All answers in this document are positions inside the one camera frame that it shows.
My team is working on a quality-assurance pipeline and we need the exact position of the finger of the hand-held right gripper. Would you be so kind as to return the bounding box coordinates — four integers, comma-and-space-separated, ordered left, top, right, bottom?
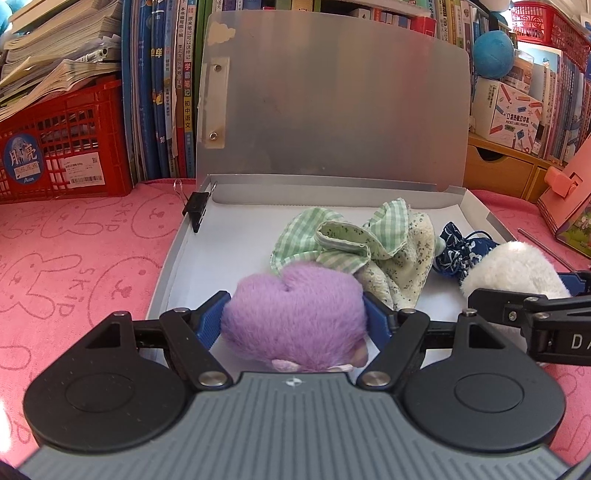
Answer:
556, 271, 591, 298
468, 288, 532, 329

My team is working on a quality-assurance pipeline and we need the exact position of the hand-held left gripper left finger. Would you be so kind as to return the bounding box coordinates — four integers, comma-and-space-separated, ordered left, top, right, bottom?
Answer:
76, 291, 233, 391

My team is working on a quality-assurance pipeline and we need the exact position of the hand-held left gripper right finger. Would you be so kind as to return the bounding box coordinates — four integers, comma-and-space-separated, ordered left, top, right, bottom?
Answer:
357, 292, 527, 390

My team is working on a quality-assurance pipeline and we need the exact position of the white fluffy plush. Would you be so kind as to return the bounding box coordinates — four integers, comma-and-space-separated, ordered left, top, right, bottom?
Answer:
459, 240, 573, 333

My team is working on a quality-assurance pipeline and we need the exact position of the green floral checked cloth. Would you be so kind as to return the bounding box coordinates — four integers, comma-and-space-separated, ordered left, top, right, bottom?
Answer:
269, 198, 437, 311

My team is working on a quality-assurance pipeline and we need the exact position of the blue patterned pouch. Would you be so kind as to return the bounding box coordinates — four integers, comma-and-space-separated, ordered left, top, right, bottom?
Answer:
431, 222, 502, 280

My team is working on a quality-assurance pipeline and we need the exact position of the purple fluffy plush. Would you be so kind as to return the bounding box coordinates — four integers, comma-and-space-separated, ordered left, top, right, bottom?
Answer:
221, 264, 370, 374

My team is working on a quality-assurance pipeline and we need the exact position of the silver file box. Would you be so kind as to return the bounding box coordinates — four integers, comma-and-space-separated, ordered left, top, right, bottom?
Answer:
147, 10, 520, 384

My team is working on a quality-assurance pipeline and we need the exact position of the thin metal rod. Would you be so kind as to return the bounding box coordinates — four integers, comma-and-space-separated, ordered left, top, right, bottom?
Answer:
517, 227, 575, 271

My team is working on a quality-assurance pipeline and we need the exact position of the pink toy display box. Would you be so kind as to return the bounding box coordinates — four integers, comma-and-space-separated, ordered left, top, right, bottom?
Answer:
538, 134, 591, 259

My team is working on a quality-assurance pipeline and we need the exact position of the black binder clip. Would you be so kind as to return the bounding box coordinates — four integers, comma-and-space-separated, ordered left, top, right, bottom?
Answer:
172, 178, 219, 233

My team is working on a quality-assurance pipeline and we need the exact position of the wooden drawer organizer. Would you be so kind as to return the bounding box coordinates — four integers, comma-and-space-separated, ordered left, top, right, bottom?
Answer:
464, 134, 564, 201

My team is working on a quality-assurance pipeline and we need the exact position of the pink rabbit print blanket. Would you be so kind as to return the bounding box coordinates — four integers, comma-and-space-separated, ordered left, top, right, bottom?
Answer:
0, 178, 591, 467

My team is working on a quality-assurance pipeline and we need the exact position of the white printed cardboard box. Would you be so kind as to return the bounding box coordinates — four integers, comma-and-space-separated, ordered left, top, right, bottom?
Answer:
471, 76, 544, 155

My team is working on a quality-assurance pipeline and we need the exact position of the red plastic crate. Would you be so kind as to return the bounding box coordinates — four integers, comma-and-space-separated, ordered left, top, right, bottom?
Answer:
0, 76, 134, 205

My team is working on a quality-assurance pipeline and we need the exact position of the row of upright books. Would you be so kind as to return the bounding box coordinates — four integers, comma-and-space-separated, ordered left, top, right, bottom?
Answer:
121, 0, 591, 183

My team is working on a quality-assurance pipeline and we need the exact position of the blue plush ball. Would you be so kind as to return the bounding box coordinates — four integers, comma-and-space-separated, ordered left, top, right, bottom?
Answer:
473, 30, 515, 79

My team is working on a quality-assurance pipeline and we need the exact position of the red plastic basket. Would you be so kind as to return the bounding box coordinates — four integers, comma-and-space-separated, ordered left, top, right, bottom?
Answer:
512, 0, 591, 70

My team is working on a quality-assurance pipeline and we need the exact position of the stack of worn books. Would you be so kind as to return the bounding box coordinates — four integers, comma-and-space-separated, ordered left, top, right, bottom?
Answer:
0, 0, 124, 123

